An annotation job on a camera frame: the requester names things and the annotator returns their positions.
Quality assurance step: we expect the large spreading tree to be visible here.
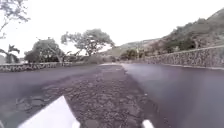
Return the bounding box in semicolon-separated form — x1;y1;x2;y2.
60;28;116;58

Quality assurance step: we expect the dark round tree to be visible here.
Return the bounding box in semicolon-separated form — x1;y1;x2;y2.
23;37;66;64

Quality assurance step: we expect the robot's own part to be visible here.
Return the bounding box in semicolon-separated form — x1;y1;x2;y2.
141;119;155;128

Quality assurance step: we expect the grey cracked asphalt road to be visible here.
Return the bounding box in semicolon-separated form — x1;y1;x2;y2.
0;63;224;128

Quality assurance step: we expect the pale kerb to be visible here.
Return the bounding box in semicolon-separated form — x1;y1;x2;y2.
159;63;224;71

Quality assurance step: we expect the wooded hillside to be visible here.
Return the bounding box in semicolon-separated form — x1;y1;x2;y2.
103;8;224;63

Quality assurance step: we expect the palm tree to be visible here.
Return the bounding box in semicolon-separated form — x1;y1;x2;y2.
0;44;21;64

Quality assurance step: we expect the thin sparse tree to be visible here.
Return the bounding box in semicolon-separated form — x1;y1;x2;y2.
0;0;31;39

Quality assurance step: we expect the low stone wall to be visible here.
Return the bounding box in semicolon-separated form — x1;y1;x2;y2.
0;61;88;73

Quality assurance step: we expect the tall stone wall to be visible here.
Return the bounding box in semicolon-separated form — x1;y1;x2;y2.
143;45;224;69

